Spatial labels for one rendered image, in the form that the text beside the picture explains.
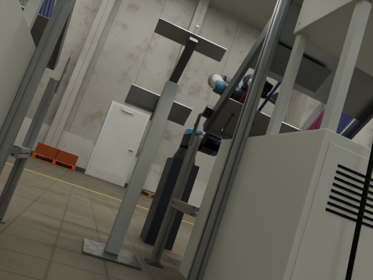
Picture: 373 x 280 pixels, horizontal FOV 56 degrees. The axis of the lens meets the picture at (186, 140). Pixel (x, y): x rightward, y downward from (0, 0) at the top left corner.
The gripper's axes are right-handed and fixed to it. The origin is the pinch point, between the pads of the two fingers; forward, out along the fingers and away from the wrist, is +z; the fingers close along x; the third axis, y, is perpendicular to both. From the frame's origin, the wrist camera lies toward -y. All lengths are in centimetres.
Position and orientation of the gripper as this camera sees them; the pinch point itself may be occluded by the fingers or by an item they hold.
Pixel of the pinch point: (266, 100)
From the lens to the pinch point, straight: 176.2
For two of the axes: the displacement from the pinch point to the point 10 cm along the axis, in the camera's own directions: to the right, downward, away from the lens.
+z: 1.1, 4.0, -9.1
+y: 4.3, -8.4, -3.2
